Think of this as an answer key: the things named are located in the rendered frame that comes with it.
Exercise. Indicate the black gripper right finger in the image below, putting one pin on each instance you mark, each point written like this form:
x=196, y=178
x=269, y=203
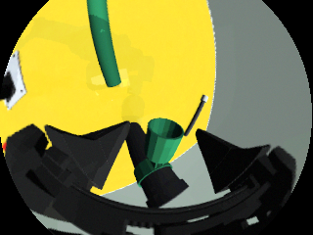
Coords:
x=224, y=161

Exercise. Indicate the green long rail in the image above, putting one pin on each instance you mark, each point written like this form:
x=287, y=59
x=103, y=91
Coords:
x=102, y=39

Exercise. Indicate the black post with cap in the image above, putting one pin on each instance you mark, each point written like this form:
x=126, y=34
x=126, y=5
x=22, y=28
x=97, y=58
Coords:
x=160, y=186

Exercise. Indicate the black rod with silver end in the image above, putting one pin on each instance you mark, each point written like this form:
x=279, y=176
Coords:
x=192, y=123

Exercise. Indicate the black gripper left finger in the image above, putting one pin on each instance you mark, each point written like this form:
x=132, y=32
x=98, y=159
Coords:
x=93, y=152

